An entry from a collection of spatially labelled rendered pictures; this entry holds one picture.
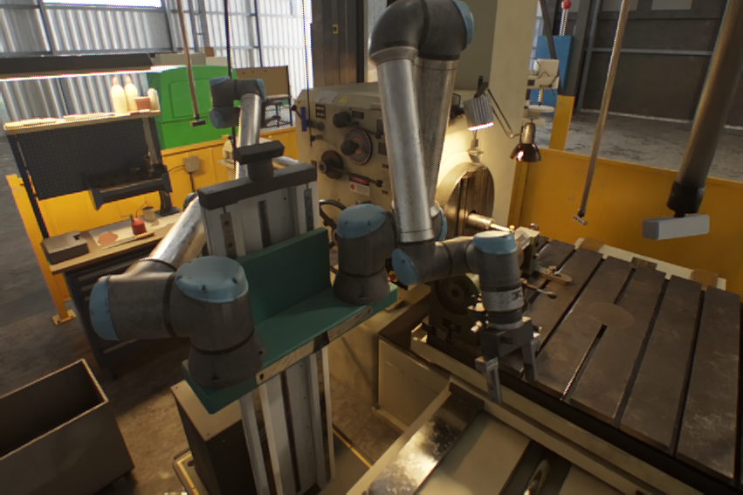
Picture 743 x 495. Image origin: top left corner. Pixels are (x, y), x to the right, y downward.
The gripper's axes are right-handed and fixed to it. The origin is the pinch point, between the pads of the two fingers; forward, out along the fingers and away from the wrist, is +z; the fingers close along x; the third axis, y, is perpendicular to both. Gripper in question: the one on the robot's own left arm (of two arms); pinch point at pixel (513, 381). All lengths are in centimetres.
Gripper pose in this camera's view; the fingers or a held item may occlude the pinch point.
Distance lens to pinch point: 101.0
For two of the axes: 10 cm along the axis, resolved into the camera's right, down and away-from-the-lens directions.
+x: 8.1, -1.2, 5.7
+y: 5.7, -0.8, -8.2
